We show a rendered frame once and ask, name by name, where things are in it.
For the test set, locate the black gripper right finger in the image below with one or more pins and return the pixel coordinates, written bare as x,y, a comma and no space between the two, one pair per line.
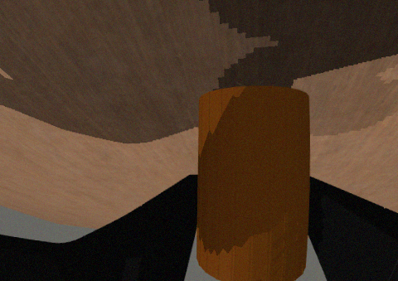
354,239

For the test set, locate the orange cylindrical knob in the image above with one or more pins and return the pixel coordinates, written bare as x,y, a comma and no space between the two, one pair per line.
253,183

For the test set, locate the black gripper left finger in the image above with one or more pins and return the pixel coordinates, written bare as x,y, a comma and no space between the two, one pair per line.
151,243

